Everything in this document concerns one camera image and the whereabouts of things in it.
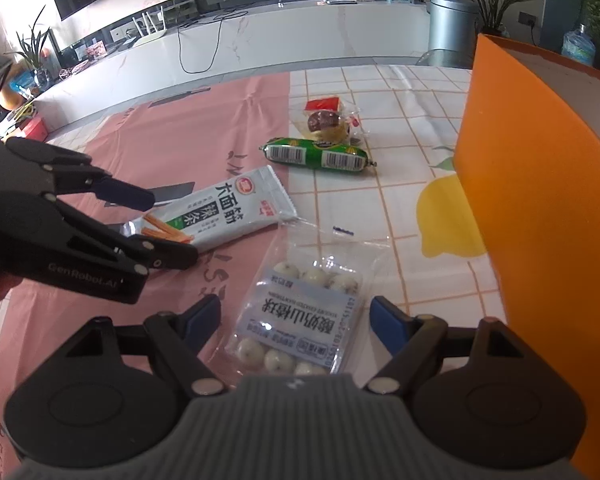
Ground white spicy strip packet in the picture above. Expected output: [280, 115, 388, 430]
[122, 166, 297, 252]

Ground clear bag white balls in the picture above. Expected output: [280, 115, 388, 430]
[223, 220, 389, 376]

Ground green sausage stick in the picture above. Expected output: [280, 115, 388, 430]
[260, 138, 377, 174]

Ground clear pastry red label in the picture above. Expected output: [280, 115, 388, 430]
[289, 96, 364, 146]

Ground red storage box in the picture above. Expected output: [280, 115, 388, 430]
[6, 116, 48, 142]

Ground plant in glass vase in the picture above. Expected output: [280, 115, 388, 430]
[10, 8, 52, 92]

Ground white tv cabinet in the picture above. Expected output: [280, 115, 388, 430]
[34, 1, 430, 130]

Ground white router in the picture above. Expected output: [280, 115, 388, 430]
[132, 6, 166, 47]

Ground orange cardboard box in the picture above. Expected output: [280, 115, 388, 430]
[455, 36, 600, 479]

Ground blue water jug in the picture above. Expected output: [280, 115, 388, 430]
[562, 24, 596, 66]

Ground silver trash bin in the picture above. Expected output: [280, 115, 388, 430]
[422, 0, 480, 70]

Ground black cable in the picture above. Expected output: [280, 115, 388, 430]
[176, 6, 251, 75]

